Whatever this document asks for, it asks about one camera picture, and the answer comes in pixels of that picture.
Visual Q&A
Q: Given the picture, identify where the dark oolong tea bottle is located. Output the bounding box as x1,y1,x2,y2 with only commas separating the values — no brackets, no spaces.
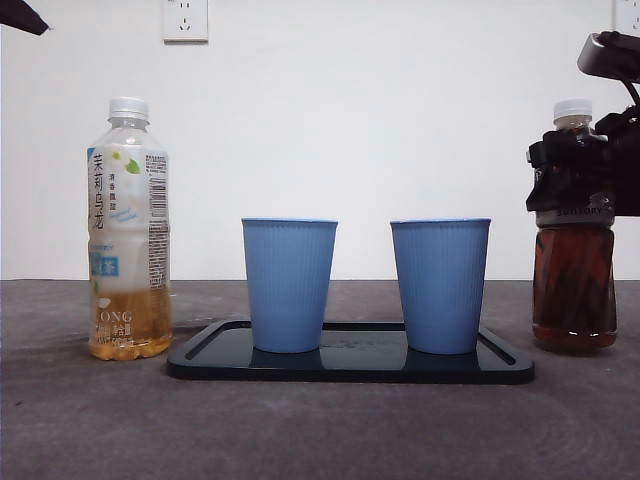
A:
530,98,619,357

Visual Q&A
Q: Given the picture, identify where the jasmine tea bottle white label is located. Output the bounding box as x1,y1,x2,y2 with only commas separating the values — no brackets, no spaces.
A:
85,96,175,362

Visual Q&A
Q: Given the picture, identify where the blue ribbed cup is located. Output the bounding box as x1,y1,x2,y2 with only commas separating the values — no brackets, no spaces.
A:
389,217,492,356
240,217,339,355

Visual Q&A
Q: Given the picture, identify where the dark navy rectangular tray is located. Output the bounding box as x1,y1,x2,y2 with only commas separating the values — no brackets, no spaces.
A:
165,320,536,386

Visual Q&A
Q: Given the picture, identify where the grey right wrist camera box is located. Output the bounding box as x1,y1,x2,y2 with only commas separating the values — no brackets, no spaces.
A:
576,30,640,84

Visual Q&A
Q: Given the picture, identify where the white wall socket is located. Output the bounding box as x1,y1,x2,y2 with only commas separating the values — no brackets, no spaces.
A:
160,0,209,44
612,0,640,37

